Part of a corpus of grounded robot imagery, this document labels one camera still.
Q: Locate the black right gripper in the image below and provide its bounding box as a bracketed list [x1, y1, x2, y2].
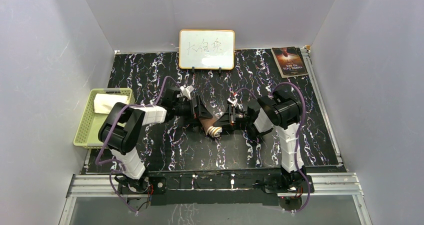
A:
[213, 104, 253, 130]

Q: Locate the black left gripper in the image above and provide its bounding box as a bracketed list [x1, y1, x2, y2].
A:
[173, 96, 212, 125]

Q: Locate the brown and yellow cloth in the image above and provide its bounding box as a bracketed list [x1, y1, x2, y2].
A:
[199, 117, 223, 138]

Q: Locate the white towel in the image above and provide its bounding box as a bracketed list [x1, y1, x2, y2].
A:
[93, 93, 129, 114]

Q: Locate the green perforated plastic basket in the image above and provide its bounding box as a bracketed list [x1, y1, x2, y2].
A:
[73, 87, 135, 149]

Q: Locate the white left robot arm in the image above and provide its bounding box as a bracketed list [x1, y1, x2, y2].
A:
[98, 86, 214, 193]

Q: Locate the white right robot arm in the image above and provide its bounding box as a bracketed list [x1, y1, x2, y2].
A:
[213, 89, 304, 192]

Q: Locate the small framed whiteboard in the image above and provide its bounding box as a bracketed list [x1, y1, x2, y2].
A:
[178, 29, 236, 70]

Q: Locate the dark paperback book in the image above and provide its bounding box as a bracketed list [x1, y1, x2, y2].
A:
[271, 46, 308, 78]

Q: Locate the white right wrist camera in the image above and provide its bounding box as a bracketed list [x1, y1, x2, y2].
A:
[227, 97, 238, 107]

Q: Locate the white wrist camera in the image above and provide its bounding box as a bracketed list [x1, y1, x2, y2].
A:
[179, 85, 194, 100]
[227, 97, 238, 107]

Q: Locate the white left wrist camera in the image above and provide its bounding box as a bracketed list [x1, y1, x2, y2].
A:
[179, 85, 194, 100]

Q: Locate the aluminium base frame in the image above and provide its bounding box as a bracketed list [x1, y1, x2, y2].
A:
[59, 170, 372, 225]

